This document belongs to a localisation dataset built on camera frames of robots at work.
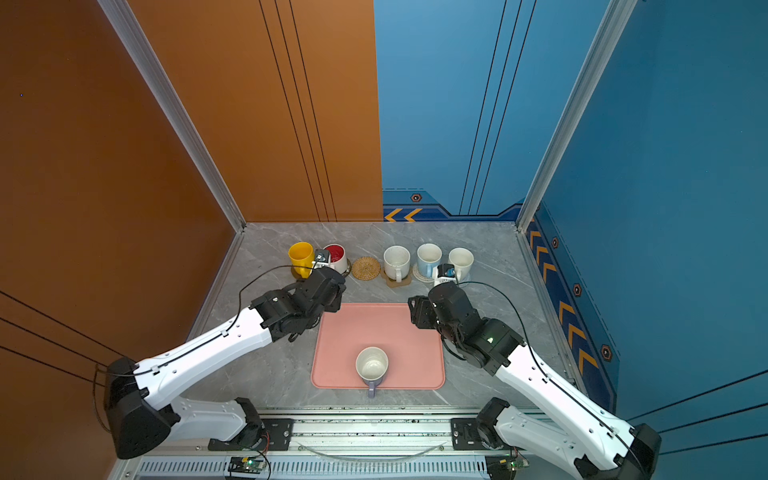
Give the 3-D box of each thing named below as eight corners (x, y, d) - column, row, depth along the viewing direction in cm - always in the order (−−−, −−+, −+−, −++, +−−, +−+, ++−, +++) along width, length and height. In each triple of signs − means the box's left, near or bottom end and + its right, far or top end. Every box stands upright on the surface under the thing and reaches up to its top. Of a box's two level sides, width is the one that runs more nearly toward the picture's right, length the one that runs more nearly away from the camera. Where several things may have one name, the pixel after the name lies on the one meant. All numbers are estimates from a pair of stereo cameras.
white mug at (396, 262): (377, 281, 105) (376, 264, 97) (391, 259, 111) (390, 242, 103) (399, 290, 103) (400, 273, 95) (412, 267, 109) (413, 250, 101)
